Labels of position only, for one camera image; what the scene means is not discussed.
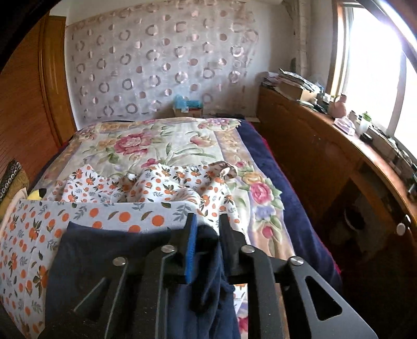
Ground long wooden cabinet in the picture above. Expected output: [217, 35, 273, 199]
[256, 86, 417, 339]

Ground stack of papers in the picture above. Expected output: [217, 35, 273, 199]
[261, 68, 324, 100]

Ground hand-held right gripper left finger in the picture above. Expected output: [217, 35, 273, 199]
[42, 212, 199, 339]

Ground floral bedspread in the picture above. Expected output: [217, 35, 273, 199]
[39, 117, 297, 339]

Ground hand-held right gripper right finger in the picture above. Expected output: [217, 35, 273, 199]
[218, 213, 380, 339]

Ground crumpled orange-print white garment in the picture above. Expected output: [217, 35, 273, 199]
[42, 161, 251, 236]

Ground cardboard box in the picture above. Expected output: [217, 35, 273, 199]
[173, 107, 205, 119]

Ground sheer curtain with circles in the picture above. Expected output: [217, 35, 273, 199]
[65, 0, 261, 124]

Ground blue toy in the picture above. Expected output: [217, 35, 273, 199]
[173, 94, 203, 111]

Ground wooden headboard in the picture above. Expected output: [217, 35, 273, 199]
[0, 16, 78, 190]

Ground dark patterned folded cloth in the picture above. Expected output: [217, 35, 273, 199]
[0, 159, 23, 203]

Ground navy blanket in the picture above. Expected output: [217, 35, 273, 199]
[236, 119, 343, 294]

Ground yellow folded cloth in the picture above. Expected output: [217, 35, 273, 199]
[10, 169, 43, 203]

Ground small pink pouch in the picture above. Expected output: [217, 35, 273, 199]
[335, 118, 356, 135]

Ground green-capped bottle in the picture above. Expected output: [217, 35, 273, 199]
[357, 112, 372, 136]

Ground window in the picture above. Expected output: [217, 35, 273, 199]
[326, 0, 417, 154]

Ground navy t-shirt with orange print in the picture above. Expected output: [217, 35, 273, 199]
[44, 222, 242, 339]

